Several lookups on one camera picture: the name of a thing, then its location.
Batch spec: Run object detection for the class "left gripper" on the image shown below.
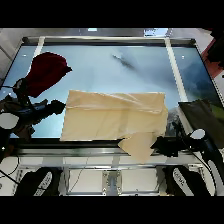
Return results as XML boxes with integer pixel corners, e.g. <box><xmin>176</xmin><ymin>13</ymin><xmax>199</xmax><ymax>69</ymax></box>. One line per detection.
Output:
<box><xmin>48</xmin><ymin>99</ymin><xmax>67</xmax><ymax>116</ymax></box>

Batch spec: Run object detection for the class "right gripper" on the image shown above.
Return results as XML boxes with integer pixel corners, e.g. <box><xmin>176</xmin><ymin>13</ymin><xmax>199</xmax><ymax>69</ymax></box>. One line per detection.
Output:
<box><xmin>150</xmin><ymin>135</ymin><xmax>181</xmax><ymax>158</ymax></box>

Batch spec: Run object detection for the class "cream shirt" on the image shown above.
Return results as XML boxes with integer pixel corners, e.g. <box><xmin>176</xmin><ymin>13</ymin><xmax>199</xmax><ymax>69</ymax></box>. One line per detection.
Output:
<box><xmin>59</xmin><ymin>89</ymin><xmax>170</xmax><ymax>165</ymax></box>

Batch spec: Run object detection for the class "red garment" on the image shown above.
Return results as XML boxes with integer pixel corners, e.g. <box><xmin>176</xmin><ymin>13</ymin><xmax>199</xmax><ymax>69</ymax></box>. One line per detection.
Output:
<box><xmin>24</xmin><ymin>51</ymin><xmax>73</xmax><ymax>99</ymax></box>

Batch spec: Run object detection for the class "heap of clothes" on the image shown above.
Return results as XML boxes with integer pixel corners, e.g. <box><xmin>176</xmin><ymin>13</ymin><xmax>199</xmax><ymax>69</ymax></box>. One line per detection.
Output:
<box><xmin>202</xmin><ymin>28</ymin><xmax>224</xmax><ymax>72</ymax></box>

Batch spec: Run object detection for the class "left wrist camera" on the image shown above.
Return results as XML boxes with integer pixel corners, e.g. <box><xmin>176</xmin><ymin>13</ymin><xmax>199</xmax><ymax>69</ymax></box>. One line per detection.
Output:
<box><xmin>12</xmin><ymin>77</ymin><xmax>32</xmax><ymax>105</ymax></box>

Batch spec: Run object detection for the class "silver frame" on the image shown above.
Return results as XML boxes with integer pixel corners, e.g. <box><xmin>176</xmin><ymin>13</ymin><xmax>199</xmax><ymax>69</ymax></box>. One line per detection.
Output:
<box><xmin>5</xmin><ymin>35</ymin><xmax>224</xmax><ymax>197</ymax></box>

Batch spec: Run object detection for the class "black cable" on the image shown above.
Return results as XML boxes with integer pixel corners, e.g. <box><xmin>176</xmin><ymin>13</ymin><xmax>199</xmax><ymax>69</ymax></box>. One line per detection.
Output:
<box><xmin>0</xmin><ymin>155</ymin><xmax>22</xmax><ymax>185</ymax></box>

